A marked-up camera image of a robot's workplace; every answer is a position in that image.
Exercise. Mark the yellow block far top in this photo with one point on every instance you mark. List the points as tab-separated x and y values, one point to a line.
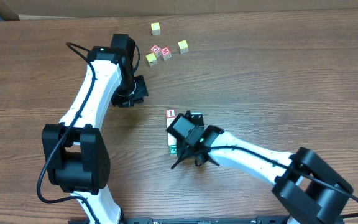
155	28

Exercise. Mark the red I letter block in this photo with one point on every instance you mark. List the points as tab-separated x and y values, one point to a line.
170	113

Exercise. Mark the yellow block left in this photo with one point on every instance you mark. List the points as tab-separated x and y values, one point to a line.
151	59

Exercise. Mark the red M letter block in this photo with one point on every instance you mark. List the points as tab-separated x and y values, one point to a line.
166	53

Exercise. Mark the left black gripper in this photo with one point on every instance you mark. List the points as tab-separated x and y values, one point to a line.
138	91

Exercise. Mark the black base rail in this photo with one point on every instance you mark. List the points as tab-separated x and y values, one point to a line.
280	219

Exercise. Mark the plain cream block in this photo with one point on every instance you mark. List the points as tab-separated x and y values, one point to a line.
171	140

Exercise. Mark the red C letter block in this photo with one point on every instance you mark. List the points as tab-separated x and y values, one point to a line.
156	50

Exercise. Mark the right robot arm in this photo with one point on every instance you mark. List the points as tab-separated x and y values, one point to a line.
308	187

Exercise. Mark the yellow block right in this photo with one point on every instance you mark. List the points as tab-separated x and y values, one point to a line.
183	46

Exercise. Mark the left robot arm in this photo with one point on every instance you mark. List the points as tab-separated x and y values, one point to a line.
77	164

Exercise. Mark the cream picture block yellow side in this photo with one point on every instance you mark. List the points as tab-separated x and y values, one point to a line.
170	121

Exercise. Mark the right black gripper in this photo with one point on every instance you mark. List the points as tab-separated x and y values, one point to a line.
194	116

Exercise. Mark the green F letter block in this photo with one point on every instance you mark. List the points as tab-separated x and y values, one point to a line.
173	150

